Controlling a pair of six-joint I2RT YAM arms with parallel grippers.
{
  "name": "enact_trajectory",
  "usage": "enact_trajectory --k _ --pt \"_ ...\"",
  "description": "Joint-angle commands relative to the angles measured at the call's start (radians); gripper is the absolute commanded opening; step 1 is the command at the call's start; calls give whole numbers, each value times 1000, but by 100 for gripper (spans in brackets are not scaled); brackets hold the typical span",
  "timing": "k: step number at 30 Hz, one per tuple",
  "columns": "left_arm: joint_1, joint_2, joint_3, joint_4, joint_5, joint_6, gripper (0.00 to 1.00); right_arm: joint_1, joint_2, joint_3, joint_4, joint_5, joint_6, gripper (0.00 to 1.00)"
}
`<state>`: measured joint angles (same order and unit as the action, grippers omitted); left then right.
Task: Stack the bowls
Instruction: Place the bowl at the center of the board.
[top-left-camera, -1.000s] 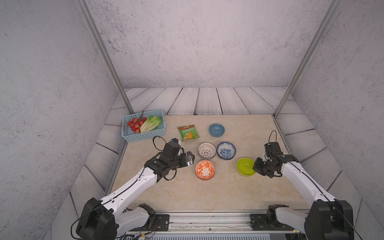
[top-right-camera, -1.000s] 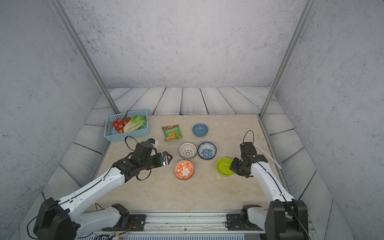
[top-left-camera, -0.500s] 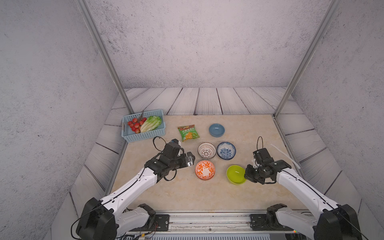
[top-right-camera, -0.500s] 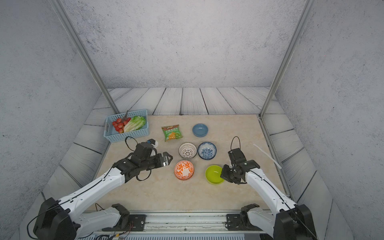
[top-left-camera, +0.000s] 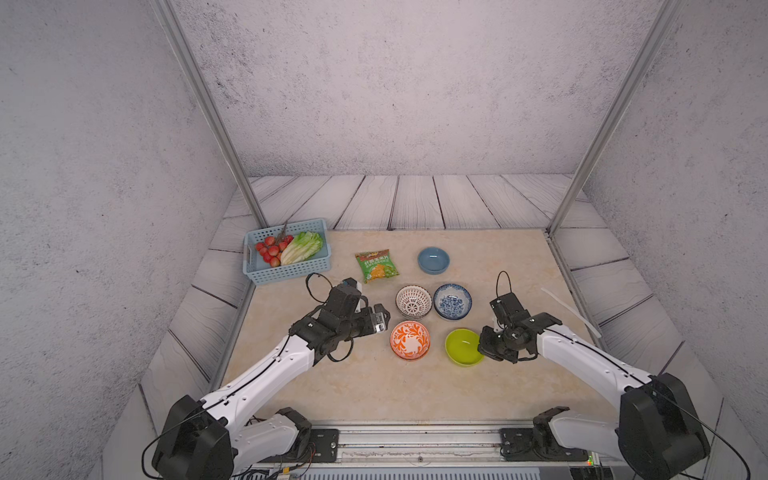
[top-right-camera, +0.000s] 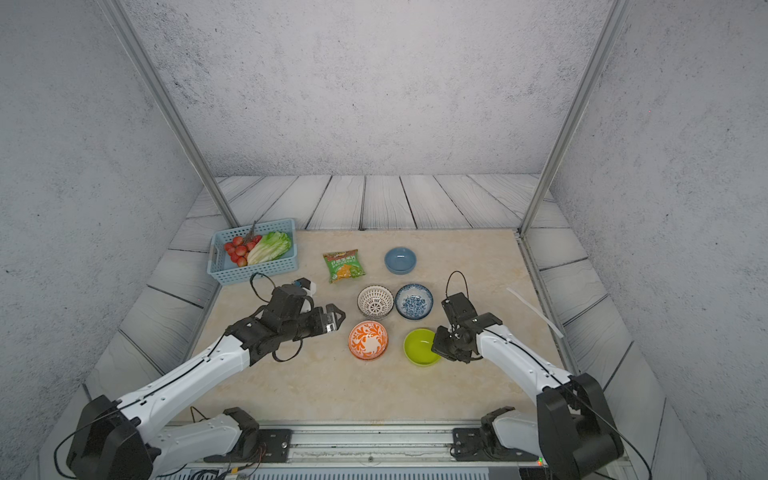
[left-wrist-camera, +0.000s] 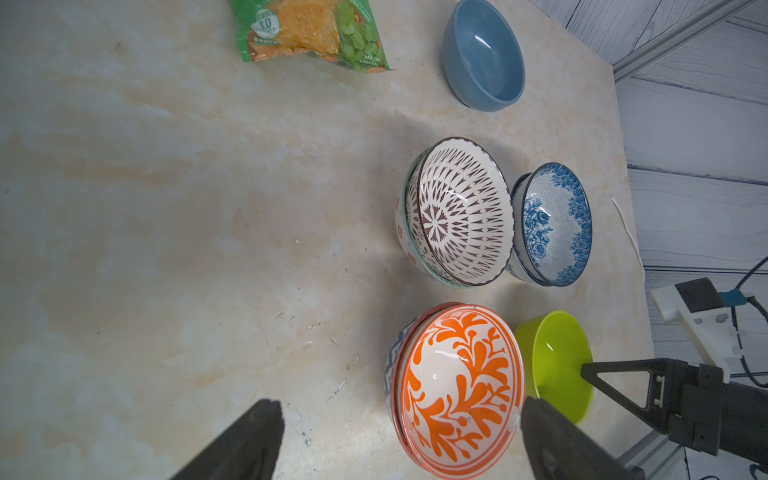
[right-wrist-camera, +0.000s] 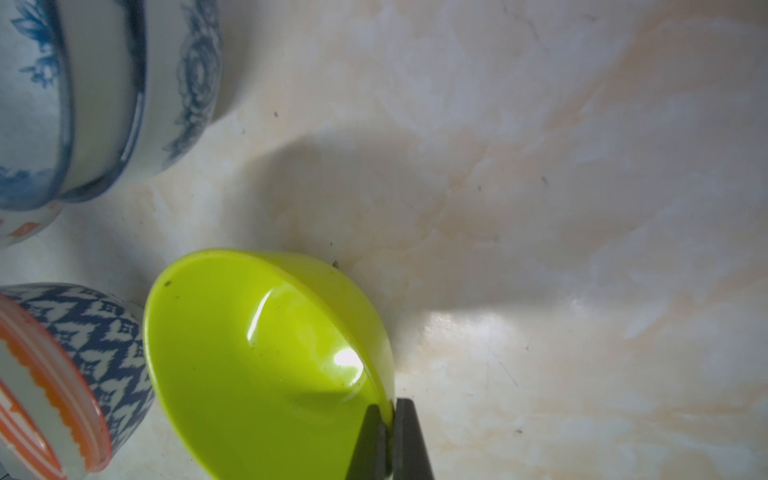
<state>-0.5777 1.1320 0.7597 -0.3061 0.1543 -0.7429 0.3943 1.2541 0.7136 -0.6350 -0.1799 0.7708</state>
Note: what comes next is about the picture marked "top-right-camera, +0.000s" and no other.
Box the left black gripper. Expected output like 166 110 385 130
279 302 348 344

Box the lime green bowl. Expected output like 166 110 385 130
403 328 441 367

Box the orange floral bowl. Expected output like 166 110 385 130
348 320 389 361

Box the blue floral bowl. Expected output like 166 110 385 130
395 283 434 321

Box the white brown lattice bowl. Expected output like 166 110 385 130
357 285 394 319

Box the plain blue bowl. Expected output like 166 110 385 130
384 247 417 275

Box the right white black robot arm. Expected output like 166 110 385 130
432 314 625 479

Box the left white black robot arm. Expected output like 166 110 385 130
66 304 346 479

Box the green snack bag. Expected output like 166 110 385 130
323 249 366 283

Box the green lettuce head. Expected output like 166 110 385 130
248 231 293 265

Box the light blue plastic basket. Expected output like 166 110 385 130
207 219 299 286

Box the red cherry tomatoes bunch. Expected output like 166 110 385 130
224 234 262 267

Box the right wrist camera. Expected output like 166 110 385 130
441 292 478 329

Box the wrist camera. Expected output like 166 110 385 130
441 292 478 329
260 278 317 331

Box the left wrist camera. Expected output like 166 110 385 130
260 278 317 331

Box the white cable strip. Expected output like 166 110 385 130
506 287 564 339

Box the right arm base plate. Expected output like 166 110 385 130
449 427 540 462

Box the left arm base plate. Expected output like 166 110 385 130
243 429 293 464

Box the aluminium rail front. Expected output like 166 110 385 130
149 421 557 479

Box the left aluminium frame post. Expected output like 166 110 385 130
98 0 239 227

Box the aluminium frame post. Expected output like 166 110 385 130
98 0 239 227
519 0 632 238

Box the right aluminium frame post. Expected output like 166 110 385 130
519 0 632 238

